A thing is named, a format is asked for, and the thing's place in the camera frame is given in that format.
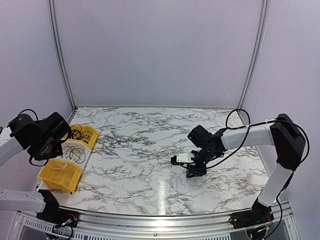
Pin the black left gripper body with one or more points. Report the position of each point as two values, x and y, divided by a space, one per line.
47 150

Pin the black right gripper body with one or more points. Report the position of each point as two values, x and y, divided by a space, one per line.
202 170

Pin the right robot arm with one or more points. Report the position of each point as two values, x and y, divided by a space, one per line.
289 142

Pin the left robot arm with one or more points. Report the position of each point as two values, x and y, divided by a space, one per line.
42 140

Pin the white translucent plastic bin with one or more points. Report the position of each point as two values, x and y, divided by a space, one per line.
71 155

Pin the near yellow plastic bin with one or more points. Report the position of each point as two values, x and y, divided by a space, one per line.
65 180

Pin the yellow plastic bin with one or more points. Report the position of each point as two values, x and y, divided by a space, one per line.
82 137
65 180

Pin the far yellow plastic bin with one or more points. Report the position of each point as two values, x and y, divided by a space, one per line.
82 137

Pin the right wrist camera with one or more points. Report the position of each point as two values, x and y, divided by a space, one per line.
182 158

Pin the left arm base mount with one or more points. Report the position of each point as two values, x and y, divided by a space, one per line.
53 213

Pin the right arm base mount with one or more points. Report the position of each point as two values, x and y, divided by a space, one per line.
258 214

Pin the aluminium front rail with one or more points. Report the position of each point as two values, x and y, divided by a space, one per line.
104 226

